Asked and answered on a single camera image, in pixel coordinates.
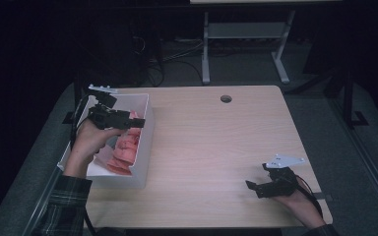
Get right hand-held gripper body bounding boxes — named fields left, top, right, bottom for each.
left=261, top=153, right=306, bottom=199

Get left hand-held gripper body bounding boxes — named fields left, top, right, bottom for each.
left=88, top=84, right=132, bottom=131

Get pink ski glove red print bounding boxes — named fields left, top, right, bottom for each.
left=115, top=110, right=143, bottom=155

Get white storage box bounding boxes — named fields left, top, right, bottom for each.
left=56, top=92, right=156, bottom=190

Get pink ski glove grey palm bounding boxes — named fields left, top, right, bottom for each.
left=105, top=148, right=138, bottom=177

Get person's right hand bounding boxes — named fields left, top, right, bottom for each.
left=272, top=181, right=325, bottom=229

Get person's left hand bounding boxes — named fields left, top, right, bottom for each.
left=62, top=119, right=127, bottom=180

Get grey tape strip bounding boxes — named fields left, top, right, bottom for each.
left=314, top=193, right=335, bottom=202

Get white metal stand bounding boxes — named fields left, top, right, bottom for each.
left=201, top=10, right=297, bottom=86

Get right hand-held gripper black cable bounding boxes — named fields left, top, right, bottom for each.
left=294, top=175, right=325, bottom=218

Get black metal post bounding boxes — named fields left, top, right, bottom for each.
left=62, top=70, right=84, bottom=125
left=341, top=68, right=370, bottom=128

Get black floor cables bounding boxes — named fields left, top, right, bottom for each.
left=131, top=33, right=205, bottom=89

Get aluminium rail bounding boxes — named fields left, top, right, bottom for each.
left=21, top=166, right=67, bottom=236
left=329, top=97, right=378, bottom=227

